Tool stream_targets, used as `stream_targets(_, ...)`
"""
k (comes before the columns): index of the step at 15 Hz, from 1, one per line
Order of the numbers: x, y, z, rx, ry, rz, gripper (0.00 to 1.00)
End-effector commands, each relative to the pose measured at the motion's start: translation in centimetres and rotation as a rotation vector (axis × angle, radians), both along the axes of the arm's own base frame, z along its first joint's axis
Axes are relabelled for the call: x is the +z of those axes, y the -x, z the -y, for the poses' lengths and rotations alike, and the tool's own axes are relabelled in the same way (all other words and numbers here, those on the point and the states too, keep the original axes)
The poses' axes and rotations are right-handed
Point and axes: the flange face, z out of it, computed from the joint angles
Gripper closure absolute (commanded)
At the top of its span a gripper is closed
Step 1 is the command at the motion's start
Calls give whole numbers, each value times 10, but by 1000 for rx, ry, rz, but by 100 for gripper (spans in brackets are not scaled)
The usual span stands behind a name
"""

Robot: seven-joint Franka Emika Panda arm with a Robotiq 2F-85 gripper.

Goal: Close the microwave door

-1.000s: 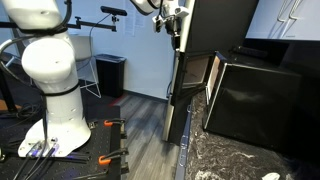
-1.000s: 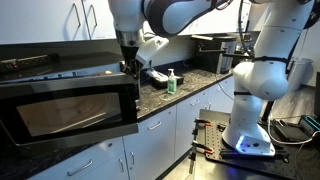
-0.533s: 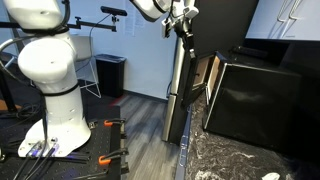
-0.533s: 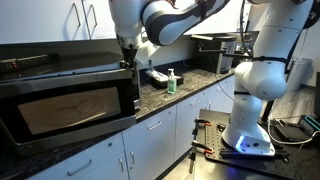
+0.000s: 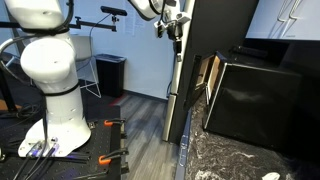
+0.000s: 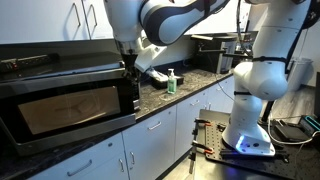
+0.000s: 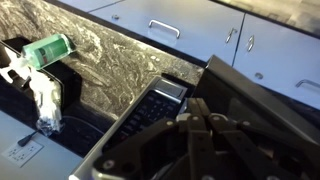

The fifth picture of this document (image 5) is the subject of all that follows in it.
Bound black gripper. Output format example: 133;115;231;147
166;22;185;63

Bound black microwave door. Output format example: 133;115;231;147
182;54;215;111

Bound black microwave oven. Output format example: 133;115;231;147
202;49;304;153

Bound black refrigerator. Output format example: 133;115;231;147
161;0;260;146

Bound black trash bin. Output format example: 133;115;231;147
94;53;128;98

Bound orange black clamp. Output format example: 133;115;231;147
97;148;130;166
103;117;127;128

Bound white upper cabinet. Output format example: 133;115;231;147
245;0;320;42

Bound black perforated breadboard base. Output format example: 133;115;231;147
0;116;130;180

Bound pale blue lower cabinets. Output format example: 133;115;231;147
173;99;195;180

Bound small white countertop object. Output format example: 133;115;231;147
261;171;281;180

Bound long silver refrigerator handle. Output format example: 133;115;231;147
167;0;196;96

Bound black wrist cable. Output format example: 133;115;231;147
160;0;168;25

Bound short silver refrigerator handle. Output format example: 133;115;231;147
161;94;178;143

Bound black camera bar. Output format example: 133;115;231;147
100;5;128;17

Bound white wire-leg chair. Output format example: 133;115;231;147
70;34;103;99

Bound black base cable bundle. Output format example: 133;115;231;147
12;139;62;180

